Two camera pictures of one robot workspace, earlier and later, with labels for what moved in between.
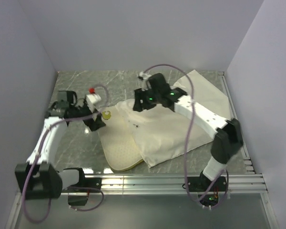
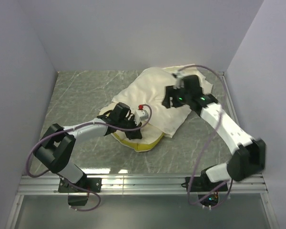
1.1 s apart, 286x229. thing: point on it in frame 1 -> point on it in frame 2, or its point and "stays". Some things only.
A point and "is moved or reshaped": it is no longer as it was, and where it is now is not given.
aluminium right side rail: [248, 166] stays
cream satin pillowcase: [164, 133] is moved or reshaped
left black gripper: [97, 123] -> [134, 134]
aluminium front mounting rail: [243, 184] stays
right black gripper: [139, 95] -> [170, 92]
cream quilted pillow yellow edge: [117, 140] -> [150, 138]
